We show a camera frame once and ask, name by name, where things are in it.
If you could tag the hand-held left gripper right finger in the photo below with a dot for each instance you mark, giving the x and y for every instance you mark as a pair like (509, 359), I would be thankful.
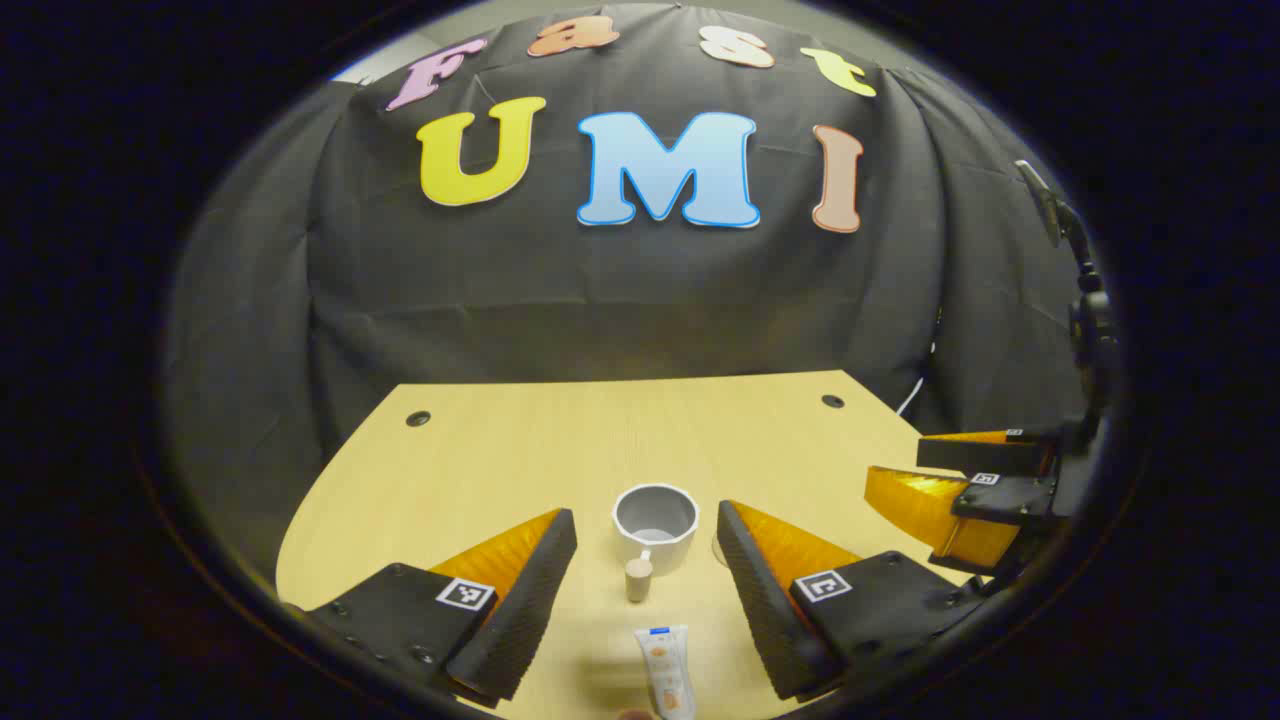
(760, 610)

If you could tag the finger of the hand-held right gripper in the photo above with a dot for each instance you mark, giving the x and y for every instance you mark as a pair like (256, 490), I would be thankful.
(920, 505)
(970, 455)

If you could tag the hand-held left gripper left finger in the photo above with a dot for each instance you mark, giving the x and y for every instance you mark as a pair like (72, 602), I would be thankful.
(530, 600)

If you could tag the wooden desktop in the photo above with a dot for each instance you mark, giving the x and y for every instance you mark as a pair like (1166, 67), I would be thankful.
(500, 470)

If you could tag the black backdrop cloth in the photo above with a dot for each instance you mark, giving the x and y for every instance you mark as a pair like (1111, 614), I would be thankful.
(600, 300)

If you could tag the white toothpaste tube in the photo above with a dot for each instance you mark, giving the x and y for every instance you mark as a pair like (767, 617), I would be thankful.
(665, 665)

